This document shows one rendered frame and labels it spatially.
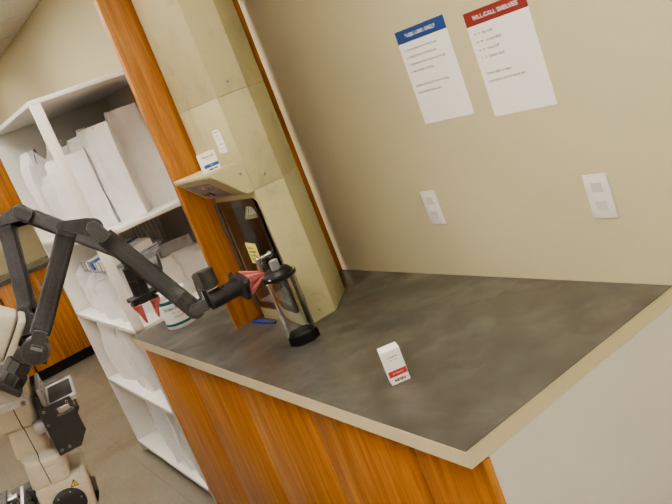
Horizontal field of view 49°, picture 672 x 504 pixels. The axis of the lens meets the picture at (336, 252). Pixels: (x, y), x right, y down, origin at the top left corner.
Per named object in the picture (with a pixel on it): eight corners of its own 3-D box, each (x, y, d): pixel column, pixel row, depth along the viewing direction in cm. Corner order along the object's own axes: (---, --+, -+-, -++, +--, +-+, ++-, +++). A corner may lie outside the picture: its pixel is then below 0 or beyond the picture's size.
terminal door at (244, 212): (259, 305, 266) (216, 202, 257) (301, 312, 240) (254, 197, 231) (257, 306, 266) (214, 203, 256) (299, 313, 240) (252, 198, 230)
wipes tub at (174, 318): (191, 314, 312) (177, 282, 308) (203, 316, 301) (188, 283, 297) (163, 329, 305) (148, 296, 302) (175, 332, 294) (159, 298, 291)
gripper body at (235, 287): (232, 270, 238) (212, 280, 234) (248, 280, 230) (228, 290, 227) (236, 288, 241) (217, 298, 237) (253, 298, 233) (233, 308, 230)
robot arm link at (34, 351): (58, 209, 221) (57, 208, 211) (105, 221, 225) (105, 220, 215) (19, 357, 218) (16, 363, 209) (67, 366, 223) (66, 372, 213)
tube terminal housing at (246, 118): (318, 286, 280) (240, 90, 262) (367, 291, 253) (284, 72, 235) (264, 317, 268) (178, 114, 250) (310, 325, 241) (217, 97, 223)
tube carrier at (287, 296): (316, 324, 236) (292, 262, 231) (322, 333, 225) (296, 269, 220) (285, 337, 235) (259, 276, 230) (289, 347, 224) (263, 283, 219)
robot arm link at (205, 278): (189, 314, 233) (192, 317, 225) (173, 281, 231) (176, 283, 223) (224, 298, 236) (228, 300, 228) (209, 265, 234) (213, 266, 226)
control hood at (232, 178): (213, 196, 257) (202, 169, 255) (255, 190, 230) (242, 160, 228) (184, 209, 252) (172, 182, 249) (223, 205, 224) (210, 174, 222)
